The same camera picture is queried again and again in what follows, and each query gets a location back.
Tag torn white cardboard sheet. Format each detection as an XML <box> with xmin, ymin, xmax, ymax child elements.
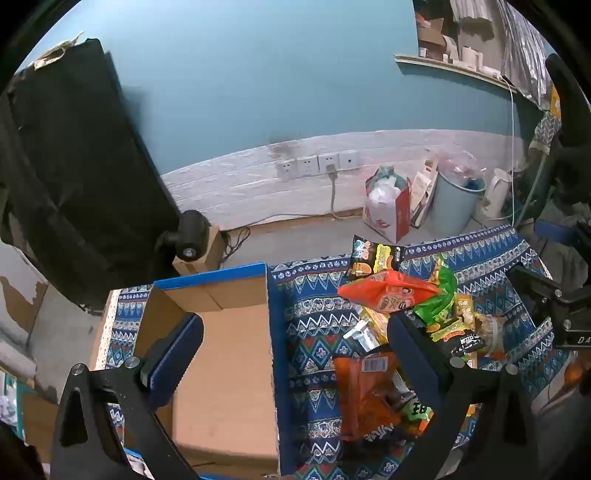
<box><xmin>0</xmin><ymin>240</ymin><xmax>49</xmax><ymax>372</ymax></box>

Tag cardboard box with blue tape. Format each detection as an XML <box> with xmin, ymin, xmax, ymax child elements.
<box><xmin>124</xmin><ymin>262</ymin><xmax>282</xmax><ymax>479</ymax></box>

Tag pale blue trash bin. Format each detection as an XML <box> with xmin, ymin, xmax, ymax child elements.
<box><xmin>430</xmin><ymin>157</ymin><xmax>487</xmax><ymax>237</ymax></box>

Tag wooden wall shelf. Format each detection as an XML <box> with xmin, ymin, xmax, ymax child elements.
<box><xmin>394</xmin><ymin>54</ymin><xmax>519</xmax><ymax>94</ymax></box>

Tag blue patterned blanket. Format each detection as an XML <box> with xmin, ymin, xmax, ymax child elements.
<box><xmin>95</xmin><ymin>224</ymin><xmax>575</xmax><ymax>480</ymax></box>

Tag white and brown paper bag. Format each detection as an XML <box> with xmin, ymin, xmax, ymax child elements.
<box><xmin>410</xmin><ymin>156</ymin><xmax>439</xmax><ymax>229</ymax></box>

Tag black cloth covered panel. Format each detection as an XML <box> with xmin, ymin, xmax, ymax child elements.
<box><xmin>0</xmin><ymin>38</ymin><xmax>183</xmax><ymax>317</ymax></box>

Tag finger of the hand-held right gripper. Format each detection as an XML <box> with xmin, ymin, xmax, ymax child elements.
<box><xmin>505</xmin><ymin>264</ymin><xmax>566</xmax><ymax>302</ymax></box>

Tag beige plug with cable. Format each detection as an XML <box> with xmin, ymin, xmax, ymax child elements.
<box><xmin>325</xmin><ymin>164</ymin><xmax>365</xmax><ymax>219</ymax></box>

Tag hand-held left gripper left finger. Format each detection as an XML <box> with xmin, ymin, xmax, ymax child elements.
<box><xmin>51</xmin><ymin>313</ymin><xmax>204</xmax><ymax>480</ymax></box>

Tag crumpled brown paper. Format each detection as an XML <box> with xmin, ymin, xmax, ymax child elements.
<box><xmin>33</xmin><ymin>31</ymin><xmax>86</xmax><ymax>71</ymax></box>

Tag red and white shopping bag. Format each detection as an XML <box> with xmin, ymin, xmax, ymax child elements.
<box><xmin>364</xmin><ymin>165</ymin><xmax>413</xmax><ymax>245</ymax></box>

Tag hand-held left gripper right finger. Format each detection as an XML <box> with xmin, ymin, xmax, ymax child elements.
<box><xmin>387</xmin><ymin>314</ymin><xmax>541</xmax><ymax>480</ymax></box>

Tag white electric kettle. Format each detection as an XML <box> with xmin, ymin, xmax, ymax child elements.
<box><xmin>476</xmin><ymin>168</ymin><xmax>514</xmax><ymax>222</ymax></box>

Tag black floor cable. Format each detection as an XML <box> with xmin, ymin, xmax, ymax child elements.
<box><xmin>221</xmin><ymin>225</ymin><xmax>251</xmax><ymax>257</ymax></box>

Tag pile of mixed snacks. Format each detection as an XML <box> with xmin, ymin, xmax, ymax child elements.
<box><xmin>332</xmin><ymin>256</ymin><xmax>509</xmax><ymax>441</ymax></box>

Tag silver foil sheet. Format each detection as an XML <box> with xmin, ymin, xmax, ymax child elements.
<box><xmin>496</xmin><ymin>0</ymin><xmax>557</xmax><ymax>109</ymax></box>

